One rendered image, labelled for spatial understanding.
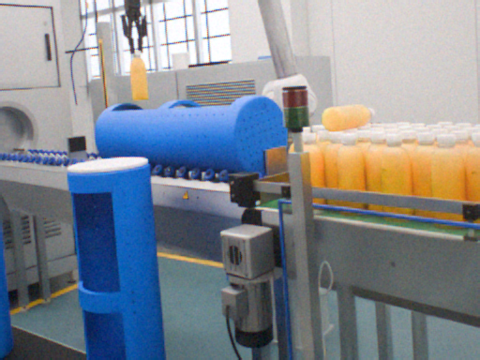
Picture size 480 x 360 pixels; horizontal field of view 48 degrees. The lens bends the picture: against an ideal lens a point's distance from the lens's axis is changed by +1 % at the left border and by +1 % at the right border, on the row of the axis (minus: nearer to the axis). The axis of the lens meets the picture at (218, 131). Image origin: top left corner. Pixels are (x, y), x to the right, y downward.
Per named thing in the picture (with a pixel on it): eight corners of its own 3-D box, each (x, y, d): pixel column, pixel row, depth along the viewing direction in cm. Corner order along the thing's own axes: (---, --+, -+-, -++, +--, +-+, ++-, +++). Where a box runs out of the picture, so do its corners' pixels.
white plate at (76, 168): (91, 158, 206) (92, 162, 206) (51, 171, 179) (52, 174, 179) (158, 156, 199) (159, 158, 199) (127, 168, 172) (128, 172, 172)
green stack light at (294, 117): (294, 126, 134) (292, 106, 134) (315, 126, 129) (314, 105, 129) (277, 128, 130) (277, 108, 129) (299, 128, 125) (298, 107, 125)
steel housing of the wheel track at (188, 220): (39, 202, 349) (35, 150, 347) (315, 261, 194) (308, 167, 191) (-5, 212, 329) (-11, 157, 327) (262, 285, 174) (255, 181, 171)
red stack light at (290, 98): (292, 106, 134) (292, 90, 133) (314, 105, 129) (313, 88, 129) (277, 108, 129) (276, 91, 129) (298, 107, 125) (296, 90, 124)
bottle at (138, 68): (135, 100, 246) (131, 55, 245) (150, 98, 245) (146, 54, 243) (129, 100, 239) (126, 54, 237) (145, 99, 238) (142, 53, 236)
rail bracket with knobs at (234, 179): (248, 201, 173) (247, 169, 172) (265, 203, 168) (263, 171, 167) (227, 207, 166) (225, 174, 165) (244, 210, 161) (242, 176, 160)
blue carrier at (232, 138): (151, 154, 261) (138, 97, 255) (294, 162, 198) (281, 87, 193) (101, 173, 242) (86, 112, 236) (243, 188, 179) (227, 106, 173)
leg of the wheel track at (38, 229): (48, 300, 346) (38, 203, 341) (52, 302, 342) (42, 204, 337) (39, 303, 342) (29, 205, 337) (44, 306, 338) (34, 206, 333)
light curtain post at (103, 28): (130, 306, 325) (104, 22, 312) (136, 308, 321) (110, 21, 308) (122, 309, 321) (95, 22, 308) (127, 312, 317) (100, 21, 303)
